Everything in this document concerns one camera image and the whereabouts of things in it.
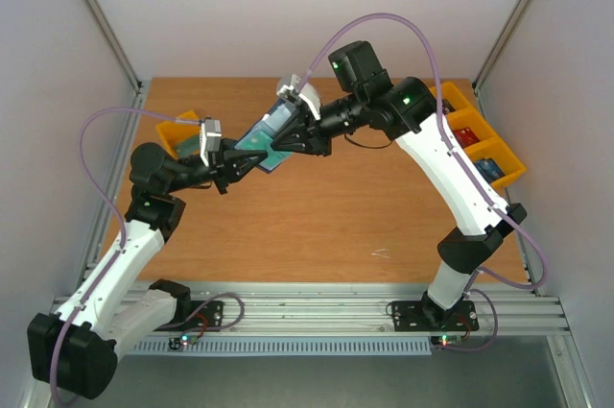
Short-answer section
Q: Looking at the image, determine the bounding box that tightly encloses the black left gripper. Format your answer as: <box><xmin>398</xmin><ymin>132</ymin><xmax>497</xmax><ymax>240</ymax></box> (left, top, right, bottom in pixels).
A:
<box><xmin>166</xmin><ymin>137</ymin><xmax>269</xmax><ymax>194</ymax></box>

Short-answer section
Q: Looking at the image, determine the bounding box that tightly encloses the red credit card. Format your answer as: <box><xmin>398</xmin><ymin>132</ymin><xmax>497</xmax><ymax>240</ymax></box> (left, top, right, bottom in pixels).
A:
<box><xmin>453</xmin><ymin>128</ymin><xmax>481</xmax><ymax>149</ymax></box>

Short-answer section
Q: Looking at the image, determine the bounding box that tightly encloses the blue credit card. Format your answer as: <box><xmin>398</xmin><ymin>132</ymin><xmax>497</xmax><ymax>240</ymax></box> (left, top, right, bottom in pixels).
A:
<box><xmin>474</xmin><ymin>158</ymin><xmax>505</xmax><ymax>183</ymax></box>

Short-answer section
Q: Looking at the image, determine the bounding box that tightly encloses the teal credit card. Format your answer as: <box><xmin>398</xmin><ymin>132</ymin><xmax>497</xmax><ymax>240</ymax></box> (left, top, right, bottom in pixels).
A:
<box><xmin>235</xmin><ymin>131</ymin><xmax>292</xmax><ymax>172</ymax></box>

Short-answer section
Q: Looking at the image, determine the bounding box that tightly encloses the black credit card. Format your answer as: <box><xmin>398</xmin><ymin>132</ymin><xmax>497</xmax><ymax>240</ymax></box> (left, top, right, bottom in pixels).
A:
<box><xmin>442</xmin><ymin>99</ymin><xmax>456</xmax><ymax>115</ymax></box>

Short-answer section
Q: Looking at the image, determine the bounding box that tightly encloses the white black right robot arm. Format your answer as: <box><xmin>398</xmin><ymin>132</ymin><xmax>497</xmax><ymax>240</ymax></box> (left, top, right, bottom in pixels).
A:
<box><xmin>272</xmin><ymin>40</ymin><xmax>527</xmax><ymax>329</ymax></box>

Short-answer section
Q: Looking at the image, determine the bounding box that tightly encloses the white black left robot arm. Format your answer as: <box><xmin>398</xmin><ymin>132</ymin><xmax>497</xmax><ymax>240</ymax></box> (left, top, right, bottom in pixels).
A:
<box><xmin>27</xmin><ymin>139</ymin><xmax>267</xmax><ymax>403</ymax></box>

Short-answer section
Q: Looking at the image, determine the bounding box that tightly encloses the yellow bin left side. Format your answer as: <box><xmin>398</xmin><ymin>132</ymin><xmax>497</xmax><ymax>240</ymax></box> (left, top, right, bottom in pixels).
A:
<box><xmin>155</xmin><ymin>109</ymin><xmax>201</xmax><ymax>159</ymax></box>

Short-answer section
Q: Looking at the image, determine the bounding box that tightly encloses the yellow bin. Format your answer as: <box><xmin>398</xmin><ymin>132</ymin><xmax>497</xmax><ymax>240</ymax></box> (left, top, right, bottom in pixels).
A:
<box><xmin>464</xmin><ymin>137</ymin><xmax>527</xmax><ymax>189</ymax></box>
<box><xmin>155</xmin><ymin>109</ymin><xmax>201</xmax><ymax>159</ymax></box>
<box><xmin>440</xmin><ymin>82</ymin><xmax>472</xmax><ymax>114</ymax></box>
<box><xmin>446</xmin><ymin>108</ymin><xmax>495</xmax><ymax>149</ymax></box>

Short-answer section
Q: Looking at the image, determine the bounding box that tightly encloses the yellow bin far right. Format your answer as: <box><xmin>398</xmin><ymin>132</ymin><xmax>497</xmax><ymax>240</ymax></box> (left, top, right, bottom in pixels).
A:
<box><xmin>440</xmin><ymin>82</ymin><xmax>472</xmax><ymax>114</ymax></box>

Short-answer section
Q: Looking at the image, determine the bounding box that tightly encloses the yellow bin middle right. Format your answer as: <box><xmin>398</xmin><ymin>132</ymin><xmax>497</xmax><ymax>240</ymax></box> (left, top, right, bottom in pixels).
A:
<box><xmin>446</xmin><ymin>108</ymin><xmax>495</xmax><ymax>149</ymax></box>

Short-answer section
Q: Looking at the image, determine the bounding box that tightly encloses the left small circuit board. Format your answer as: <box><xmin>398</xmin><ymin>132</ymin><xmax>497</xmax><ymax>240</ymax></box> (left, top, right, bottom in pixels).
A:
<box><xmin>168</xmin><ymin>334</ymin><xmax>199</xmax><ymax>351</ymax></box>

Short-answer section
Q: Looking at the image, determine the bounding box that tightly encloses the small circuit board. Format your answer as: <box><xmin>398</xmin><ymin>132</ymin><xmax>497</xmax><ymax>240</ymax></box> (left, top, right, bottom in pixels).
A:
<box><xmin>168</xmin><ymin>334</ymin><xmax>199</xmax><ymax>351</ymax></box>
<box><xmin>431</xmin><ymin>333</ymin><xmax>465</xmax><ymax>348</ymax></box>

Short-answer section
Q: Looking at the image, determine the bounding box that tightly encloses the yellow bin near right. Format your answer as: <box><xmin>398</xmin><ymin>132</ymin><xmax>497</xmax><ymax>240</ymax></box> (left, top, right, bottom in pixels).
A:
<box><xmin>464</xmin><ymin>137</ymin><xmax>527</xmax><ymax>189</ymax></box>

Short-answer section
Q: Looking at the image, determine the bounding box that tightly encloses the right small circuit board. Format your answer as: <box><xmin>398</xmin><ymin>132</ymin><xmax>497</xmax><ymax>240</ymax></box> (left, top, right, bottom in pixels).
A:
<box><xmin>431</xmin><ymin>333</ymin><xmax>465</xmax><ymax>348</ymax></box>

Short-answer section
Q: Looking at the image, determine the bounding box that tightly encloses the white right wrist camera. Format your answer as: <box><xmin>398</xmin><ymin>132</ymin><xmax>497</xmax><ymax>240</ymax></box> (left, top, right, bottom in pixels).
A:
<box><xmin>276</xmin><ymin>74</ymin><xmax>321</xmax><ymax>120</ymax></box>

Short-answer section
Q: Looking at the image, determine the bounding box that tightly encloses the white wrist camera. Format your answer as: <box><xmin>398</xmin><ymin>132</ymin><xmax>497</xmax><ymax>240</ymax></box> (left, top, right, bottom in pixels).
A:
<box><xmin>276</xmin><ymin>74</ymin><xmax>321</xmax><ymax>120</ymax></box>
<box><xmin>199</xmin><ymin>117</ymin><xmax>222</xmax><ymax>167</ymax></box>

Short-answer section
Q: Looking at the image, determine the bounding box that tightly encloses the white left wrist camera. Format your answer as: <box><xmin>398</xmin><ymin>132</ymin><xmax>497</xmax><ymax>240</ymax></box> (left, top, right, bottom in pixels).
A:
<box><xmin>199</xmin><ymin>117</ymin><xmax>222</xmax><ymax>167</ymax></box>

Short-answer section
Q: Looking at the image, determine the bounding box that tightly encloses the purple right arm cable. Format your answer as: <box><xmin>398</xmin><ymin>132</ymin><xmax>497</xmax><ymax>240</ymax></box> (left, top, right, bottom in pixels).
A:
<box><xmin>296</xmin><ymin>12</ymin><xmax>551</xmax><ymax>354</ymax></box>

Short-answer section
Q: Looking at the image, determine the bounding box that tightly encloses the aluminium rail base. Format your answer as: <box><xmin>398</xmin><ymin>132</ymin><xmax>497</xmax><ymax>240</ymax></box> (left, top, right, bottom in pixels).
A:
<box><xmin>118</xmin><ymin>281</ymin><xmax>570</xmax><ymax>337</ymax></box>

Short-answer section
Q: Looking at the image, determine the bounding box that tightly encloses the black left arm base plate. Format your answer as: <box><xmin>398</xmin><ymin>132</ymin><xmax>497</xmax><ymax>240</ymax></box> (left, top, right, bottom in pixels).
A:
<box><xmin>156</xmin><ymin>300</ymin><xmax>224</xmax><ymax>332</ymax></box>

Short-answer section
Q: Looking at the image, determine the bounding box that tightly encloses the grey slotted cable duct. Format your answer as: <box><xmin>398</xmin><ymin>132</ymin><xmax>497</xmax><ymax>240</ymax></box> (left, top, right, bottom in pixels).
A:
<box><xmin>130</xmin><ymin>336</ymin><xmax>431</xmax><ymax>358</ymax></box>

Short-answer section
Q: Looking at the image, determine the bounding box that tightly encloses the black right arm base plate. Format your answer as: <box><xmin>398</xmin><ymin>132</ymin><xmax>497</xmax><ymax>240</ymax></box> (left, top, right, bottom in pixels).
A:
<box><xmin>387</xmin><ymin>300</ymin><xmax>480</xmax><ymax>332</ymax></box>

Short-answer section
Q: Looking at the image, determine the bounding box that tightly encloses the left aluminium corner post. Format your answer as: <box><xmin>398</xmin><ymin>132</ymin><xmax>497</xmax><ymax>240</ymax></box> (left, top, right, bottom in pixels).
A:
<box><xmin>83</xmin><ymin>0</ymin><xmax>143</xmax><ymax>93</ymax></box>

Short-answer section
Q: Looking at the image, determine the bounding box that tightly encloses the aluminium corner post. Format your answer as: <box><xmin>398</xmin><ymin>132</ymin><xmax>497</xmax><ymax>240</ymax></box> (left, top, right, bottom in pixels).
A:
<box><xmin>83</xmin><ymin>0</ymin><xmax>143</xmax><ymax>93</ymax></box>
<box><xmin>472</xmin><ymin>0</ymin><xmax>533</xmax><ymax>95</ymax></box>

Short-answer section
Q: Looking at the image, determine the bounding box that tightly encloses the right aluminium corner post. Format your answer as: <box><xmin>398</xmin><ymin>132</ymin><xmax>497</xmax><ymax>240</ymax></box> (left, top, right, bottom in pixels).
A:
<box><xmin>472</xmin><ymin>0</ymin><xmax>533</xmax><ymax>95</ymax></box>

